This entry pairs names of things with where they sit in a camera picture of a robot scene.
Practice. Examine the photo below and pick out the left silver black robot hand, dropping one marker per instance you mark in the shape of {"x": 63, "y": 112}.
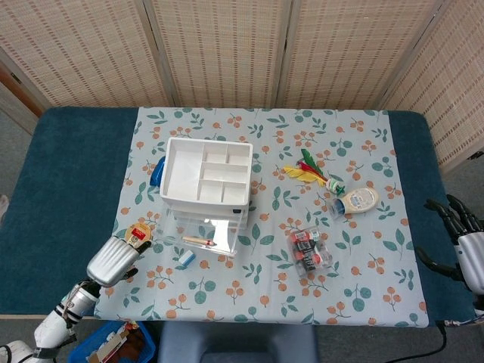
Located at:
{"x": 111, "y": 262}

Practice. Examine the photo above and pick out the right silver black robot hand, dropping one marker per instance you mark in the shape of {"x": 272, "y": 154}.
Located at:
{"x": 472, "y": 257}

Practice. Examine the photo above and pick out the white blue mahjong tile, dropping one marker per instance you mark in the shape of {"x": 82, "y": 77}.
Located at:
{"x": 186, "y": 257}

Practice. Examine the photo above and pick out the clear plastic drawer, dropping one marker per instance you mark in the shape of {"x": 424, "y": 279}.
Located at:
{"x": 223, "y": 232}

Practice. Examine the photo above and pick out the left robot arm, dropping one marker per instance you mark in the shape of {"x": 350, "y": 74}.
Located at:
{"x": 56, "y": 325}

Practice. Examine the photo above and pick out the blue plastic object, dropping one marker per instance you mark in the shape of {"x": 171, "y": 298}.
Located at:
{"x": 157, "y": 174}

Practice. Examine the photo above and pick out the white drawer organizer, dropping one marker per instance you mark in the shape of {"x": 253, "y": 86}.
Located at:
{"x": 181, "y": 170}

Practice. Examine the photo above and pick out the clear plastic tomato container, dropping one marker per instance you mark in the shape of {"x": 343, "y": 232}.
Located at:
{"x": 310, "y": 251}

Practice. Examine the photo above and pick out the round yellow tin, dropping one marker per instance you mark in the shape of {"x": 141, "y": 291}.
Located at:
{"x": 138, "y": 232}

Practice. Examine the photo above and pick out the cardboard piece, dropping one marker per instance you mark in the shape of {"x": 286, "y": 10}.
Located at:
{"x": 107, "y": 346}

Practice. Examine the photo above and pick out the wooden pencil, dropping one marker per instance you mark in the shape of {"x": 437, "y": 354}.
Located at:
{"x": 198, "y": 241}

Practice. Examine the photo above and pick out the blue plastic bin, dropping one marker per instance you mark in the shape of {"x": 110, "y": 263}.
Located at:
{"x": 85, "y": 349}

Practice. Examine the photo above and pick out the dark blue table cover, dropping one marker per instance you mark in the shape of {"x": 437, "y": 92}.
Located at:
{"x": 72, "y": 170}

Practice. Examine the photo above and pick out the white shoe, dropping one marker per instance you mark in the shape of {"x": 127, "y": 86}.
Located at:
{"x": 2, "y": 208}

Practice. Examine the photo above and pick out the mayonnaise squeeze bottle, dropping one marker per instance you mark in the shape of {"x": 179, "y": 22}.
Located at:
{"x": 359, "y": 199}

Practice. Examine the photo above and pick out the floral tablecloth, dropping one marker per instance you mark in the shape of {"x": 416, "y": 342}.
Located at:
{"x": 246, "y": 291}

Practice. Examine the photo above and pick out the blue-grey chair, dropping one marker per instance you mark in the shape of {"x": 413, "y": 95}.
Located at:
{"x": 234, "y": 342}

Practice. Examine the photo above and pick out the colourful feather shuttlecock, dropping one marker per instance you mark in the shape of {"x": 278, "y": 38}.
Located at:
{"x": 304, "y": 172}

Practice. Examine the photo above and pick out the woven folding screen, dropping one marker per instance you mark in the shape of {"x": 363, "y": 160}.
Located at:
{"x": 227, "y": 49}

